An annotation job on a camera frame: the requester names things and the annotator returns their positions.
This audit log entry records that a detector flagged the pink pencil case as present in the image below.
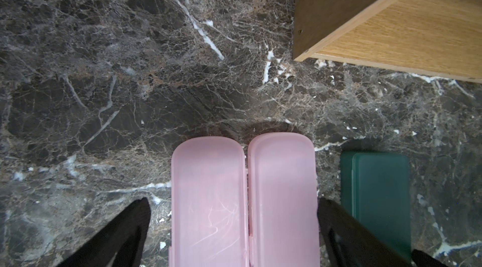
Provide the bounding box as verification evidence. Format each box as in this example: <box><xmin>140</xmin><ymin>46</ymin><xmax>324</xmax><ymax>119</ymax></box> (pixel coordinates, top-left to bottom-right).
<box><xmin>248</xmin><ymin>132</ymin><xmax>320</xmax><ymax>266</ymax></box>
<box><xmin>169</xmin><ymin>137</ymin><xmax>249</xmax><ymax>266</ymax></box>

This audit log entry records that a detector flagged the dark green pencil case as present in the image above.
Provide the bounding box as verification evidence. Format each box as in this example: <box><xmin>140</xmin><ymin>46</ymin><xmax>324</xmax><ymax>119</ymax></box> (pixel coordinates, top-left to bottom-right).
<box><xmin>340</xmin><ymin>151</ymin><xmax>411</xmax><ymax>262</ymax></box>

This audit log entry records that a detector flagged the right pink pencil case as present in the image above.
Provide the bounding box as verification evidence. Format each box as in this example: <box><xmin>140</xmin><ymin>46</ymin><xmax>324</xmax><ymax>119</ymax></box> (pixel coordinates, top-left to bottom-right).
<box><xmin>248</xmin><ymin>132</ymin><xmax>320</xmax><ymax>266</ymax></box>

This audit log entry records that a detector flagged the wooden three-tier shelf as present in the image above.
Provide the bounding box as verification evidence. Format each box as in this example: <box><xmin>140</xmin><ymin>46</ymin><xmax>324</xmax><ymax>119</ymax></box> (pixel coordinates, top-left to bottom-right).
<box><xmin>293</xmin><ymin>0</ymin><xmax>481</xmax><ymax>83</ymax></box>

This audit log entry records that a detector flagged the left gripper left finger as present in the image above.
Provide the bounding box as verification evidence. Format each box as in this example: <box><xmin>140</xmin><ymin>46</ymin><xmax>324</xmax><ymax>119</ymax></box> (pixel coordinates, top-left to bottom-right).
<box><xmin>59</xmin><ymin>197</ymin><xmax>151</xmax><ymax>266</ymax></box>

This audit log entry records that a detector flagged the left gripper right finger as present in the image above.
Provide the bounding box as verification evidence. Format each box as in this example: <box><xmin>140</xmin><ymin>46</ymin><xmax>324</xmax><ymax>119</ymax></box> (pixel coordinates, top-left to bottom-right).
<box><xmin>317</xmin><ymin>198</ymin><xmax>445</xmax><ymax>266</ymax></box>

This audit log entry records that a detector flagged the left pink pencil case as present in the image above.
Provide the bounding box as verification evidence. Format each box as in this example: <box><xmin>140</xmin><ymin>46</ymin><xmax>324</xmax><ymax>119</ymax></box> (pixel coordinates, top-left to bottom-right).
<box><xmin>169</xmin><ymin>137</ymin><xmax>249</xmax><ymax>266</ymax></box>

